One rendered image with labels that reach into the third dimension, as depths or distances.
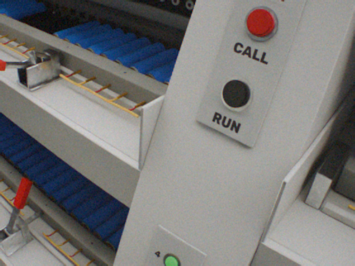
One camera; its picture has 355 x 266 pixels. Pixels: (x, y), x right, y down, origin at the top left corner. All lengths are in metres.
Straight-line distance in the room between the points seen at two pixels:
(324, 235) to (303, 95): 0.09
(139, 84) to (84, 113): 0.05
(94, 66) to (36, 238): 0.22
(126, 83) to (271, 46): 0.15
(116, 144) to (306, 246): 0.15
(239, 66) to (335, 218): 0.12
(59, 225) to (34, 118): 0.15
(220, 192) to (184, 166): 0.03
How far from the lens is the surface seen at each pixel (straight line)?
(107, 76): 0.34
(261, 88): 0.22
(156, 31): 0.44
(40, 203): 0.48
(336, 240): 0.25
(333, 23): 0.21
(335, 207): 0.27
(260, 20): 0.21
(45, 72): 0.37
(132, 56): 0.38
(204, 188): 0.24
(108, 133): 0.30
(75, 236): 0.44
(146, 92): 0.31
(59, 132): 0.33
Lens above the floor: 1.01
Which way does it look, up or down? 17 degrees down
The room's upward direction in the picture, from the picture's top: 19 degrees clockwise
